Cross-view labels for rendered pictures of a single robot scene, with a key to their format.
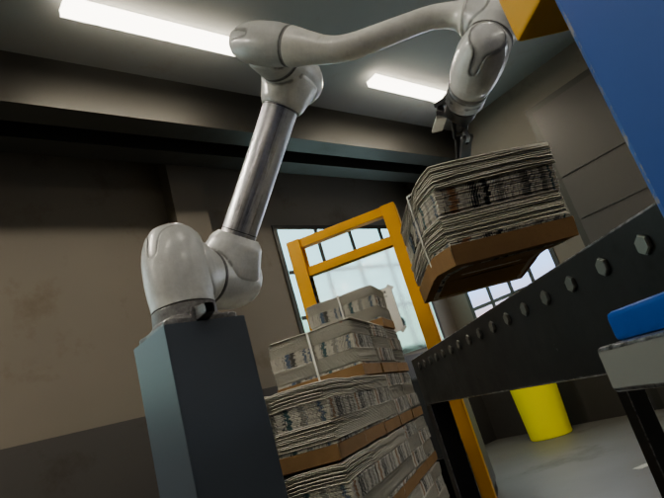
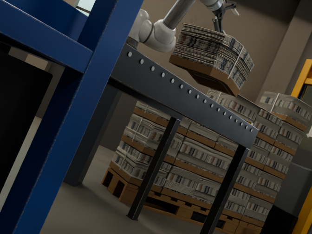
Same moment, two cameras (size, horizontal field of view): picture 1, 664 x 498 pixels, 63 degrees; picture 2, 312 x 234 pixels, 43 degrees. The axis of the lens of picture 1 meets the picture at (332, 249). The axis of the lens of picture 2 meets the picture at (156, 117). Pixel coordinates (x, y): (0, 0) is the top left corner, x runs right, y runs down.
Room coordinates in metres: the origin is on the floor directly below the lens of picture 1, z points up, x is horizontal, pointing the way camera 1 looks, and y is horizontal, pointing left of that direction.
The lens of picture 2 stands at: (-0.35, -1.84, 0.60)
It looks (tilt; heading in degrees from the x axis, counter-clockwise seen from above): 1 degrees up; 46
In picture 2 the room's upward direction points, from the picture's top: 24 degrees clockwise
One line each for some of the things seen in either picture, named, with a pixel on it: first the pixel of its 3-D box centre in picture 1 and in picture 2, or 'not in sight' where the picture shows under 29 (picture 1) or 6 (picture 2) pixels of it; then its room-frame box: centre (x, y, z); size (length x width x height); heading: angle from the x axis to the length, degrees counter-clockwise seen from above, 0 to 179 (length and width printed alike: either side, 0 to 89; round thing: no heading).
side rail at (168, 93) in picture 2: not in sight; (190, 102); (0.89, -0.72, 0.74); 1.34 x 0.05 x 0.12; 7
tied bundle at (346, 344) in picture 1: (325, 361); (228, 110); (2.34, 0.16, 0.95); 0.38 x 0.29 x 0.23; 75
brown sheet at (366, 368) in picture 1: (331, 380); not in sight; (2.34, 0.16, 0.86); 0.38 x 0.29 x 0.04; 75
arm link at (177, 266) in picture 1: (178, 268); (136, 24); (1.28, 0.38, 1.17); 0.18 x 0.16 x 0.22; 159
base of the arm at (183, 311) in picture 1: (189, 318); (126, 41); (1.26, 0.37, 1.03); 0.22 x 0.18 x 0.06; 42
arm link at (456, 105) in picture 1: (466, 94); (213, 1); (1.10, -0.39, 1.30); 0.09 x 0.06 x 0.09; 97
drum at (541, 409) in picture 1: (537, 397); not in sight; (5.50, -1.46, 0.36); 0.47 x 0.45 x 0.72; 42
